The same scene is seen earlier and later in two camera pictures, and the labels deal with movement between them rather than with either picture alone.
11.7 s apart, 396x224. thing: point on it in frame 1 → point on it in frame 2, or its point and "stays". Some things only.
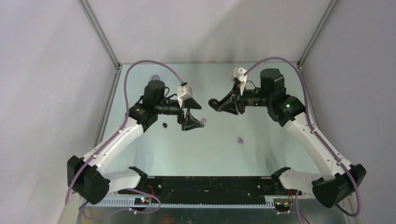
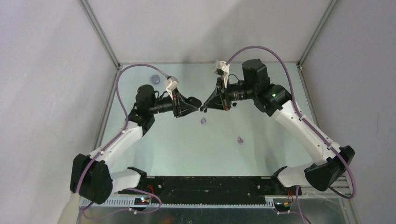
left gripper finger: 190,123 → 185,108
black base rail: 208,188 stays
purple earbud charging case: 155,77 stays
